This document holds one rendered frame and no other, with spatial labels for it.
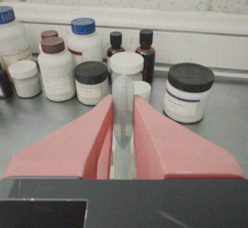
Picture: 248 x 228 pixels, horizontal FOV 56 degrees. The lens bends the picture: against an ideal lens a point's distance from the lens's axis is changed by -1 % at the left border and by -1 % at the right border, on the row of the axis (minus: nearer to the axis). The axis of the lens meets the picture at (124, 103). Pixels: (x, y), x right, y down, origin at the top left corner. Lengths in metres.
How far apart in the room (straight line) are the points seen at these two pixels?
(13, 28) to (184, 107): 0.32
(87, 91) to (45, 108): 0.08
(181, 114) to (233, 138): 0.08
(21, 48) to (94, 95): 0.17
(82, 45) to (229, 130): 0.27
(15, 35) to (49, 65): 0.10
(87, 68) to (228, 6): 0.29
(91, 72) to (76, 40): 0.07
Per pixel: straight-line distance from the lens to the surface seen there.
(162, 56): 0.49
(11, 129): 0.39
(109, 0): 0.51
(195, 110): 0.36
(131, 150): 0.15
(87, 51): 0.41
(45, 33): 0.47
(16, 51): 0.47
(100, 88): 0.38
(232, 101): 0.45
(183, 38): 0.48
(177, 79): 0.34
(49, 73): 0.39
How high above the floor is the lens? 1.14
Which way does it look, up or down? 37 degrees down
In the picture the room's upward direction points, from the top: 1 degrees clockwise
